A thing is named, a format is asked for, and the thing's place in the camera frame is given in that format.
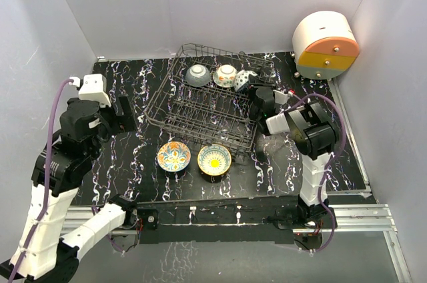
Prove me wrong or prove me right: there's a blue white pattern bowl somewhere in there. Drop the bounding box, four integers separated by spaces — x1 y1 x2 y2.
233 70 258 93

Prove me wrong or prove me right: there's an orange flower green leaf bowl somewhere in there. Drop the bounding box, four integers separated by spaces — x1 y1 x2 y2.
213 65 237 88

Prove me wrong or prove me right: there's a grey wire dish rack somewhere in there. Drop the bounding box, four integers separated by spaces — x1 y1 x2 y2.
145 43 274 156

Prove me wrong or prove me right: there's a grey speckled bowl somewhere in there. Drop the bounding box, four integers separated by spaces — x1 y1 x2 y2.
185 64 210 87

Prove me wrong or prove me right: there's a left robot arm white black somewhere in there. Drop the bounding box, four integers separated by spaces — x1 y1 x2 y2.
1 95 138 282

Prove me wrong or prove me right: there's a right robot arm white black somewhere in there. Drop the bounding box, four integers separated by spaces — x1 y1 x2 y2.
248 83 346 228

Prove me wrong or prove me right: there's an orange blue floral bowl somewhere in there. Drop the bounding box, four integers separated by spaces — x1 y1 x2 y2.
157 141 191 172

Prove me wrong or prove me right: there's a yellow sun pattern bowl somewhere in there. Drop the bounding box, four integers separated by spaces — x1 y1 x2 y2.
197 144 232 176

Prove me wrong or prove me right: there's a round three-colour drawer unit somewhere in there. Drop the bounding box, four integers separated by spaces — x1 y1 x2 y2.
292 11 360 80

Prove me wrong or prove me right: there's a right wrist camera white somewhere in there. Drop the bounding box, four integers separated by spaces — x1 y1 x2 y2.
273 89 294 105

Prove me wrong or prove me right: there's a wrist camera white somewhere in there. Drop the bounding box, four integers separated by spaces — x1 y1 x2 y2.
78 73 111 108
273 89 294 105

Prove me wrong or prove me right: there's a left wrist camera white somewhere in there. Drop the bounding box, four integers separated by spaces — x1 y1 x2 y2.
78 73 111 108

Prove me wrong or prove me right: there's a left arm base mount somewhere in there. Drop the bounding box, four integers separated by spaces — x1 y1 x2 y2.
136 208 159 232

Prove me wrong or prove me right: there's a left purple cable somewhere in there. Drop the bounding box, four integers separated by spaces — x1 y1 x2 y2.
5 76 81 283

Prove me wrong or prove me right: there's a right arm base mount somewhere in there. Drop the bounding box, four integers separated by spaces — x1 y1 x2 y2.
263 206 338 230

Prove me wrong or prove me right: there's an aluminium frame rail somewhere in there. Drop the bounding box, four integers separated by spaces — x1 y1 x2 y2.
53 79 414 283

